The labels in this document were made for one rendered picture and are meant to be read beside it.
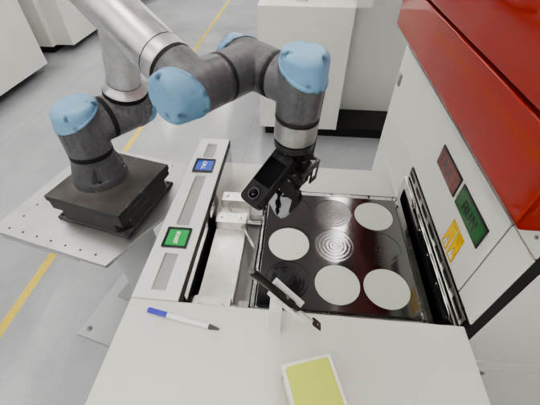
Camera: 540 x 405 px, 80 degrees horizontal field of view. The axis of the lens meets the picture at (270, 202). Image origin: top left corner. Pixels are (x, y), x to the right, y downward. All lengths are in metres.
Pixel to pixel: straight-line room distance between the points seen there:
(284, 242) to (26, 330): 1.52
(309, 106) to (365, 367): 0.43
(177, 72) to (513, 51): 0.44
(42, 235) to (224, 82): 0.78
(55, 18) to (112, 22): 4.50
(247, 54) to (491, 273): 0.52
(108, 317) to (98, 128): 1.12
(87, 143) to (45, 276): 1.33
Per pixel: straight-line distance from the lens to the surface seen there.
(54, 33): 5.16
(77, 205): 1.01
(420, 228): 0.86
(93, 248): 1.01
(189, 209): 0.82
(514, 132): 0.52
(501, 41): 0.60
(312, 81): 0.49
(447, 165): 0.78
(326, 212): 0.88
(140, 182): 1.02
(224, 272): 0.78
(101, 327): 1.84
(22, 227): 1.18
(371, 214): 0.91
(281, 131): 0.54
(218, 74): 0.49
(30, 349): 1.98
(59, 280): 2.13
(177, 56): 0.49
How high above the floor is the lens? 1.53
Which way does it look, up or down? 45 degrees down
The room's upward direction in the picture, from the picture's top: straight up
